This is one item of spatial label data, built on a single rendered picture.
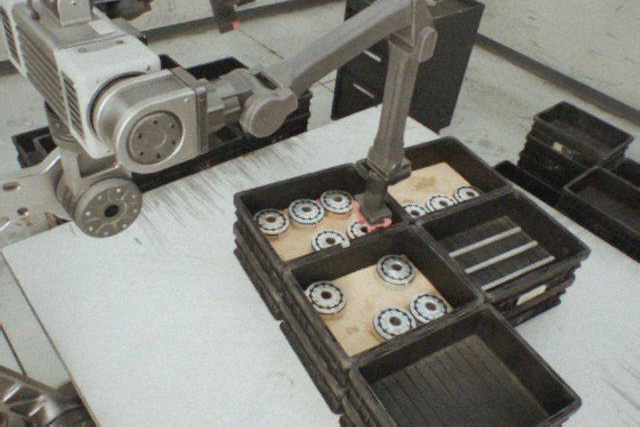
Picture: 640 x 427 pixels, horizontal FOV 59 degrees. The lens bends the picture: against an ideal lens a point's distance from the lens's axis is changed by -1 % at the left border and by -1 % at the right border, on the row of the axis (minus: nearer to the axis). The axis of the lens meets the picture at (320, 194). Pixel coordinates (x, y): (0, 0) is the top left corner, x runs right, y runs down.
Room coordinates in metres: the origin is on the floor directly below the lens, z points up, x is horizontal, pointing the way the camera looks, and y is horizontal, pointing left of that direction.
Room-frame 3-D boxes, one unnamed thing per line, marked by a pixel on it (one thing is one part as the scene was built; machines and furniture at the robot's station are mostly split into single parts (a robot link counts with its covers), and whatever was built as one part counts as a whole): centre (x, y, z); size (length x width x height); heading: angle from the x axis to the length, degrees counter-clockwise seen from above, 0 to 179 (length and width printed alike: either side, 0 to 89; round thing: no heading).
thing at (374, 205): (1.18, -0.14, 0.98); 0.10 x 0.07 x 0.07; 30
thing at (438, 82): (2.99, -0.37, 0.45); 0.60 x 0.45 x 0.90; 135
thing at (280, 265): (1.18, -0.01, 0.92); 0.40 x 0.30 x 0.02; 125
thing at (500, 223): (1.16, -0.51, 0.87); 0.40 x 0.30 x 0.11; 125
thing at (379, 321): (0.88, -0.22, 0.86); 0.10 x 0.10 x 0.01
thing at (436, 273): (0.93, -0.18, 0.87); 0.40 x 0.30 x 0.11; 125
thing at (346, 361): (0.93, -0.18, 0.92); 0.40 x 0.30 x 0.02; 125
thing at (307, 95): (2.35, 0.34, 0.37); 0.40 x 0.30 x 0.45; 136
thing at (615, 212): (1.87, -1.23, 0.37); 0.40 x 0.30 x 0.45; 45
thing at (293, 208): (1.24, 0.03, 0.86); 0.10 x 0.10 x 0.01
